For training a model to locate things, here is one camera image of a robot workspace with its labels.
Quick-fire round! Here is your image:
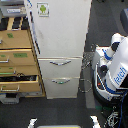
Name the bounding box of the coiled cable on floor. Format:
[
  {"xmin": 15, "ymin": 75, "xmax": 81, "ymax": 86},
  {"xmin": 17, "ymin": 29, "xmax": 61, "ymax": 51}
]
[{"xmin": 78, "ymin": 77, "xmax": 93, "ymax": 94}]

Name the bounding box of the green android sticker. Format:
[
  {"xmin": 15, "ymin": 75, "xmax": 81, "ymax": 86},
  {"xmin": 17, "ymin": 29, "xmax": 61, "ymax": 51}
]
[{"xmin": 37, "ymin": 2, "xmax": 49, "ymax": 17}]

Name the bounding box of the wooden drawer cabinet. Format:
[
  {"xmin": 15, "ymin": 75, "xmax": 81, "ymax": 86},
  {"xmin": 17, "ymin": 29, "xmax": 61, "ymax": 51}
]
[{"xmin": 0, "ymin": 17, "xmax": 45, "ymax": 97}]

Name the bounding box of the grey box on cabinet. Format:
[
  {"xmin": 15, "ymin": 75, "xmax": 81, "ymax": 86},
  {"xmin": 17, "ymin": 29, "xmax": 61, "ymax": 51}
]
[{"xmin": 0, "ymin": 6, "xmax": 26, "ymax": 17}]

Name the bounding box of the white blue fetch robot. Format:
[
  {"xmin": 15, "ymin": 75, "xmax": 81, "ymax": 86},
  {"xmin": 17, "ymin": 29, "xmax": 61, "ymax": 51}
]
[{"xmin": 92, "ymin": 33, "xmax": 128, "ymax": 105}]

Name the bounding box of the white fridge door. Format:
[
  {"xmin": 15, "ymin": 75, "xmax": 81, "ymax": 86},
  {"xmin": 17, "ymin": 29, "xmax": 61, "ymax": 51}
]
[{"xmin": 24, "ymin": 0, "xmax": 92, "ymax": 58}]

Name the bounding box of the upper fridge drawer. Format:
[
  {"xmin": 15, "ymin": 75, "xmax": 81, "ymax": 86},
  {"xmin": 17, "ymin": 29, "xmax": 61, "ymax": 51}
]
[{"xmin": 39, "ymin": 58, "xmax": 82, "ymax": 78}]

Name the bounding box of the fridge drawer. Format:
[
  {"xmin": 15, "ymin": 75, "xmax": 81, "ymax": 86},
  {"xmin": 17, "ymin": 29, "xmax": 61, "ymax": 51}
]
[
  {"xmin": 39, "ymin": 58, "xmax": 82, "ymax": 78},
  {"xmin": 43, "ymin": 78, "xmax": 79, "ymax": 99}
]

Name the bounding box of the white fridge body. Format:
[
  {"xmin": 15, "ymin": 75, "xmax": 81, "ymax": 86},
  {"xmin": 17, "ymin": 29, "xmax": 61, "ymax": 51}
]
[{"xmin": 24, "ymin": 0, "xmax": 92, "ymax": 99}]

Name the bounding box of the lower fridge drawer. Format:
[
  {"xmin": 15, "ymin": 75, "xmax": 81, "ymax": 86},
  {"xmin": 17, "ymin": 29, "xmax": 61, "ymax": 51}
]
[{"xmin": 43, "ymin": 78, "xmax": 79, "ymax": 99}]

